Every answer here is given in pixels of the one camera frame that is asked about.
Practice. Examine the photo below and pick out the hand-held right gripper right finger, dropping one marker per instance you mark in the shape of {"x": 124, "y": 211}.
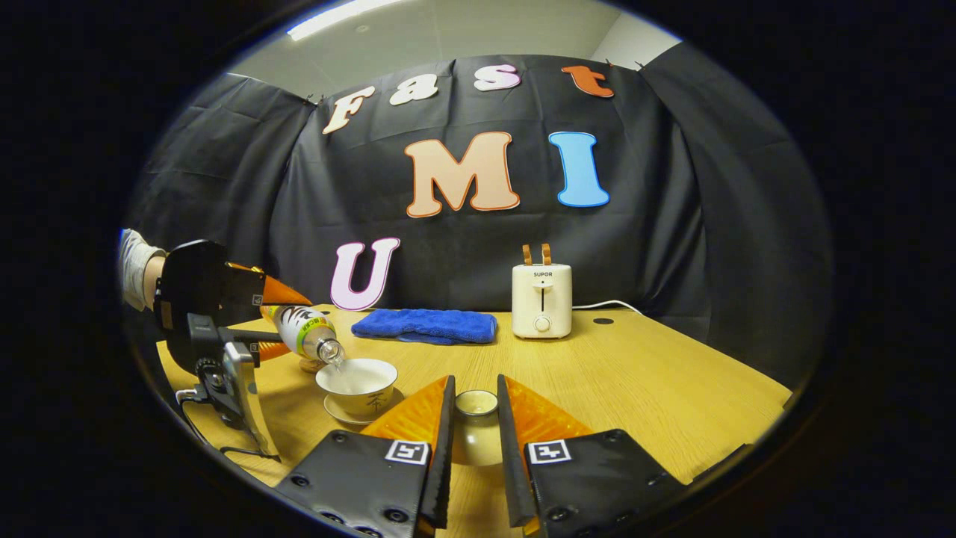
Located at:
{"x": 511, "y": 478}

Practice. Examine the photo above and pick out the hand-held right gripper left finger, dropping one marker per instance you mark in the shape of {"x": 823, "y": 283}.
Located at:
{"x": 441, "y": 478}

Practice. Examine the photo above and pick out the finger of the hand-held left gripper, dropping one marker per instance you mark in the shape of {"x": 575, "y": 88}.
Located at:
{"x": 270, "y": 350}
{"x": 202, "y": 280}

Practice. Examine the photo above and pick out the water bottle with orange label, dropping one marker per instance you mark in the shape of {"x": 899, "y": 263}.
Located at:
{"x": 302, "y": 329}

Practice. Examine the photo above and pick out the round cork coaster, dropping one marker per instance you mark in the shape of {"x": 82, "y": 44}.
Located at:
{"x": 310, "y": 365}

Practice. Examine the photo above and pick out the white teacup lid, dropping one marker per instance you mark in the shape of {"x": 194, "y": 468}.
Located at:
{"x": 476, "y": 437}

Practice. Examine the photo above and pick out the white teacup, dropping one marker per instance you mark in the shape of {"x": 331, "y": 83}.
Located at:
{"x": 357, "y": 385}

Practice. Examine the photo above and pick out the white saucer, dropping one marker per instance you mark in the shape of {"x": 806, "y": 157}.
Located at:
{"x": 340, "y": 413}

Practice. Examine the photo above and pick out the blue folded towel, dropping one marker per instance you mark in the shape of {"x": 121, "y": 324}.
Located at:
{"x": 426, "y": 326}

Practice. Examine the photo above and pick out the white toaster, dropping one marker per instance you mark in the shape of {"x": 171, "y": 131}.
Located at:
{"x": 541, "y": 299}

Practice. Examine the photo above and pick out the black backdrop cloth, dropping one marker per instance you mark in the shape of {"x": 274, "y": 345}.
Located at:
{"x": 463, "y": 254}

